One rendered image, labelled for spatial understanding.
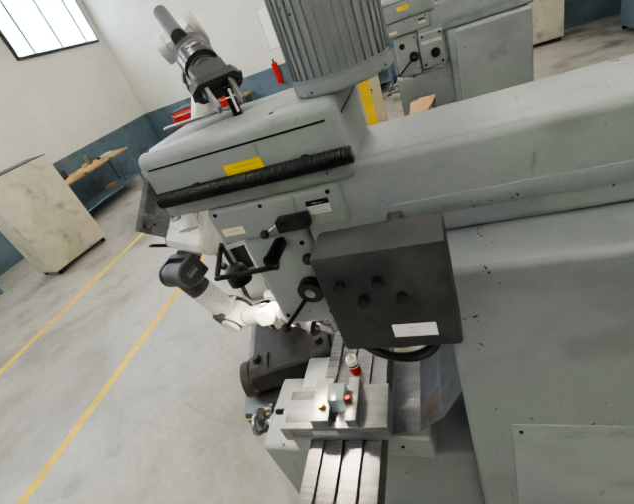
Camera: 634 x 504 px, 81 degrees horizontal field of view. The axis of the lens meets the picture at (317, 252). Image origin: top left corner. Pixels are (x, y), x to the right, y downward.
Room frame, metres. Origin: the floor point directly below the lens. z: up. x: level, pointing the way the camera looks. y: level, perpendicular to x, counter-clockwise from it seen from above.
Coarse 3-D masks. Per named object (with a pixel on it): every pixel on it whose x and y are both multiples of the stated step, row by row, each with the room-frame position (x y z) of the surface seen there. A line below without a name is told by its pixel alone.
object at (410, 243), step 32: (384, 224) 0.49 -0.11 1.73; (416, 224) 0.45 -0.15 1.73; (320, 256) 0.47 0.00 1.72; (352, 256) 0.45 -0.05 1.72; (384, 256) 0.43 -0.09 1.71; (416, 256) 0.41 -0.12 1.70; (448, 256) 0.40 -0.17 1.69; (352, 288) 0.45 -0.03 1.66; (384, 288) 0.43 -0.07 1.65; (416, 288) 0.41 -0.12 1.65; (448, 288) 0.40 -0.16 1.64; (352, 320) 0.46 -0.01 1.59; (384, 320) 0.44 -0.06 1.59; (416, 320) 0.42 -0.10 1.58; (448, 320) 0.40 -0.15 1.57
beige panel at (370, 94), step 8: (368, 80) 2.44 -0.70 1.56; (376, 80) 2.42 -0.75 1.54; (360, 88) 2.47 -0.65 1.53; (368, 88) 2.45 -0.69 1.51; (376, 88) 2.43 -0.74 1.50; (360, 96) 2.48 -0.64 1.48; (368, 96) 2.45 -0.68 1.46; (376, 96) 2.43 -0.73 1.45; (368, 104) 2.46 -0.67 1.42; (376, 104) 2.44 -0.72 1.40; (384, 104) 2.47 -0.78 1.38; (368, 112) 2.46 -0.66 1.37; (376, 112) 2.44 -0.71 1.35; (384, 112) 2.42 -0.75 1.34; (368, 120) 2.47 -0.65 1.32; (376, 120) 2.45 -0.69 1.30; (384, 120) 2.43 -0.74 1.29
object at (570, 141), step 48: (480, 96) 0.77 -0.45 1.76; (528, 96) 0.66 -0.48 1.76; (576, 96) 0.58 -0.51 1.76; (624, 96) 0.52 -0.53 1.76; (384, 144) 0.72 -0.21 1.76; (432, 144) 0.64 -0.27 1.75; (480, 144) 0.60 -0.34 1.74; (528, 144) 0.57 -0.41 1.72; (576, 144) 0.54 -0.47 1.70; (624, 144) 0.51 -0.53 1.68; (384, 192) 0.68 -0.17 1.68; (432, 192) 0.64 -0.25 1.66; (480, 192) 0.60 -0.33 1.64; (528, 192) 0.56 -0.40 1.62; (576, 192) 0.54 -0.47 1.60; (624, 192) 0.51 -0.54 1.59
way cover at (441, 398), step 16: (448, 352) 0.77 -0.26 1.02; (400, 368) 0.92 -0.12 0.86; (416, 368) 0.88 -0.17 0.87; (432, 368) 0.81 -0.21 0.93; (448, 368) 0.73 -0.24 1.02; (400, 384) 0.85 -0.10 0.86; (416, 384) 0.82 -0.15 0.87; (432, 384) 0.76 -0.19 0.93; (448, 384) 0.68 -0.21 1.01; (400, 400) 0.79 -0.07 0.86; (416, 400) 0.76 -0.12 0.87; (432, 400) 0.71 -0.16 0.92; (448, 400) 0.64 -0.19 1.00; (400, 416) 0.74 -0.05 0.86; (416, 416) 0.71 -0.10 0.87; (432, 416) 0.66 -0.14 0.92; (400, 432) 0.69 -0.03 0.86
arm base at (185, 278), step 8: (176, 256) 1.27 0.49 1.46; (184, 256) 1.23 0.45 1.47; (192, 256) 1.22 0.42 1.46; (184, 264) 1.19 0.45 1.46; (192, 264) 1.20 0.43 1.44; (200, 264) 1.22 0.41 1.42; (160, 272) 1.25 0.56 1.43; (176, 272) 1.17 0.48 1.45; (184, 272) 1.17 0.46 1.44; (192, 272) 1.19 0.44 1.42; (200, 272) 1.20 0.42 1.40; (160, 280) 1.25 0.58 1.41; (184, 280) 1.16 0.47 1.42; (192, 280) 1.17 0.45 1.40; (200, 280) 1.19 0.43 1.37
